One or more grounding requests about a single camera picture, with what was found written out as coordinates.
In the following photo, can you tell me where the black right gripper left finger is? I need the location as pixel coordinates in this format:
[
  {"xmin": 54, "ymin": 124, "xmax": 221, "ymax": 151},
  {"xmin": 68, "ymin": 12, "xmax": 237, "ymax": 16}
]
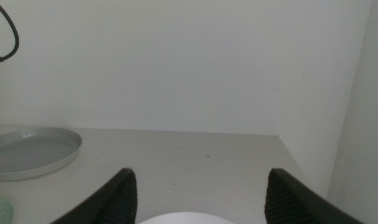
[{"xmin": 51, "ymin": 167, "xmax": 138, "ymax": 224}]

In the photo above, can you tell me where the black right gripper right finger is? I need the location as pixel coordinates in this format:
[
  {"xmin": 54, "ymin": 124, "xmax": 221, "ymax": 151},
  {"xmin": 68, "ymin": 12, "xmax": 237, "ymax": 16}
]
[{"xmin": 264, "ymin": 168, "xmax": 364, "ymax": 224}]

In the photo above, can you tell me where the grey shallow bowl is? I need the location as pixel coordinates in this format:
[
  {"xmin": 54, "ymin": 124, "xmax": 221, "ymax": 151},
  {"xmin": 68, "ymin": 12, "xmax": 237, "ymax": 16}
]
[{"xmin": 0, "ymin": 126, "xmax": 83, "ymax": 182}]

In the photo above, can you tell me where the white shallow bowl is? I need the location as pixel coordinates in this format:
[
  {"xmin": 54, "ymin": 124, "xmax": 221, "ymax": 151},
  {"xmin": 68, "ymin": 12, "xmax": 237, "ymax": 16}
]
[{"xmin": 138, "ymin": 212, "xmax": 236, "ymax": 224}]

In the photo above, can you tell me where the black left camera cable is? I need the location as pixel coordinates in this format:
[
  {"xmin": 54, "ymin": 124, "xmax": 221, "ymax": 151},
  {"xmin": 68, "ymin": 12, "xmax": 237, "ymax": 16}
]
[{"xmin": 0, "ymin": 0, "xmax": 21, "ymax": 64}]

